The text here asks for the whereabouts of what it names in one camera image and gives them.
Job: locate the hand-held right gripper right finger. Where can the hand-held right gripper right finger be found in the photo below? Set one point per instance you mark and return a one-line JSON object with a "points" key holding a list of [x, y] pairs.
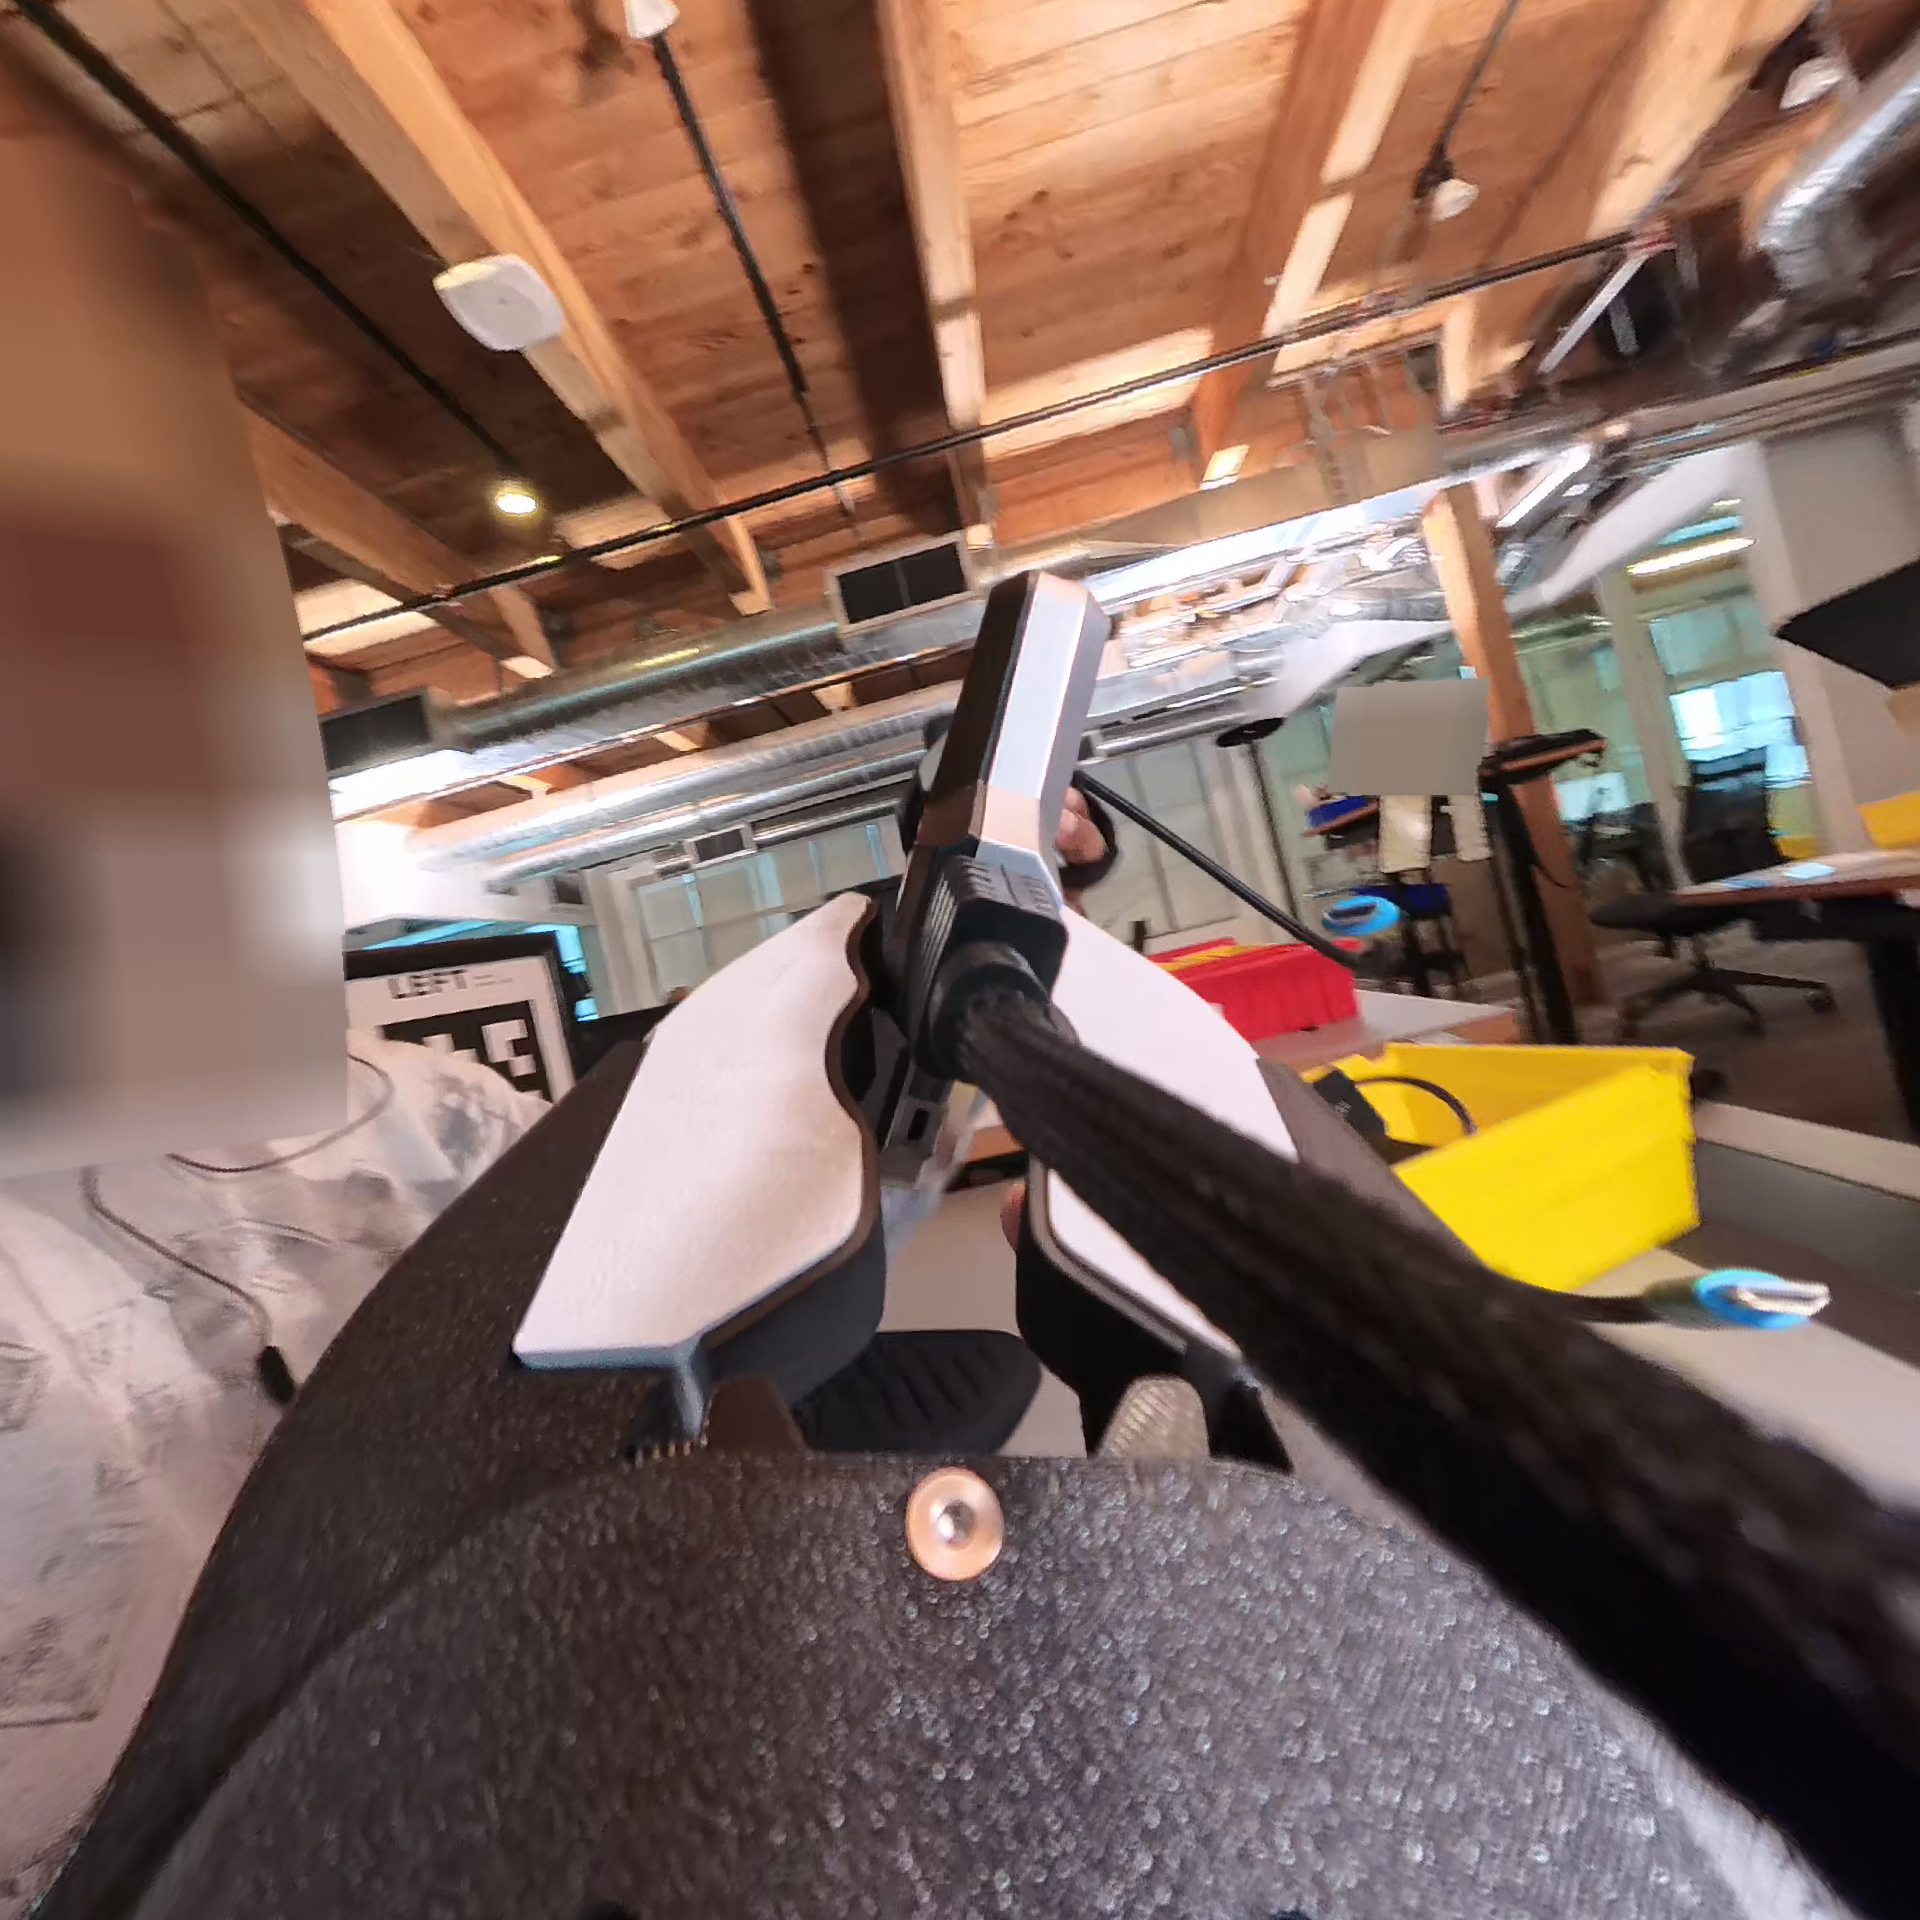
{"points": [[1155, 1036]]}

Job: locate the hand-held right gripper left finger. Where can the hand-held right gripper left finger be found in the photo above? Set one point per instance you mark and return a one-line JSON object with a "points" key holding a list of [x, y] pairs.
{"points": [[706, 1186]]}

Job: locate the grey hdmi switch box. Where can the grey hdmi switch box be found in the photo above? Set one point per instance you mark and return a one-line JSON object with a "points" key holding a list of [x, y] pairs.
{"points": [[1021, 720]]}

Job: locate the yellow plastic bin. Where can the yellow plastic bin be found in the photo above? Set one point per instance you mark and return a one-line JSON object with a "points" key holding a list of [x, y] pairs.
{"points": [[1560, 1186], [1892, 817]]}

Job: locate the person's left hand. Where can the person's left hand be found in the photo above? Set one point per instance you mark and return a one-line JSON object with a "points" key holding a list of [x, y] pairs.
{"points": [[1075, 840]]}

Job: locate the person's right hand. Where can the person's right hand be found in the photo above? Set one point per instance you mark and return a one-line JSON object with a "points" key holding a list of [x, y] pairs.
{"points": [[1017, 1211]]}

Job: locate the red ribbed bin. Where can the red ribbed bin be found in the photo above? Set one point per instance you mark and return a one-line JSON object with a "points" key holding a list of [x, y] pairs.
{"points": [[1261, 982]]}

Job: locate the black floor lamp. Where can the black floor lamp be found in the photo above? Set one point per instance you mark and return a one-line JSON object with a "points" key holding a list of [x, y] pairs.
{"points": [[1247, 732]]}

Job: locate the grey wood-edged table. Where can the grey wood-edged table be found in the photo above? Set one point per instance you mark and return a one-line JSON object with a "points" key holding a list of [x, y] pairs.
{"points": [[1411, 1021]]}

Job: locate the black textured pad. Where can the black textured pad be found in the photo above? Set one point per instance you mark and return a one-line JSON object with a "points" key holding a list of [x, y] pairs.
{"points": [[930, 1387]]}

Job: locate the black framed marker sign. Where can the black framed marker sign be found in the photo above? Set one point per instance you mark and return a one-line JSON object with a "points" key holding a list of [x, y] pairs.
{"points": [[451, 1021]]}

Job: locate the tall standing desk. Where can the tall standing desk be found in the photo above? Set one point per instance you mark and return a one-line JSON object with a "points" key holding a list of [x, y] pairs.
{"points": [[1536, 840]]}

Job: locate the black office chair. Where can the black office chair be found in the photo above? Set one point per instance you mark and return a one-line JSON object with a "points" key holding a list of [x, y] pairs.
{"points": [[1711, 840]]}

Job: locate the brown standing desk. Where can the brown standing desk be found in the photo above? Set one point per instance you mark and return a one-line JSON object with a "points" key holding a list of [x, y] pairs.
{"points": [[1800, 886]]}

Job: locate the round ceiling light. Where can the round ceiling light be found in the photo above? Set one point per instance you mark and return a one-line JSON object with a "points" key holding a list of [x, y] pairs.
{"points": [[514, 500]]}

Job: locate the black wood-edged board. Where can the black wood-edged board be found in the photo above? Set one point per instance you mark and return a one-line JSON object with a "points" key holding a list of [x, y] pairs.
{"points": [[1860, 622]]}

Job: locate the white ceiling access point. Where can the white ceiling access point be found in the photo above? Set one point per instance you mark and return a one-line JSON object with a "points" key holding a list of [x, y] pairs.
{"points": [[500, 302]]}

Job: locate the silver air duct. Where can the silver air duct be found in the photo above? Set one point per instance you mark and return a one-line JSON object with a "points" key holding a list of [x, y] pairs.
{"points": [[1845, 165], [675, 780], [631, 675]]}

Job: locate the wooden post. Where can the wooden post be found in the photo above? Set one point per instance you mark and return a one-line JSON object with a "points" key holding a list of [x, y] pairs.
{"points": [[1477, 630]]}

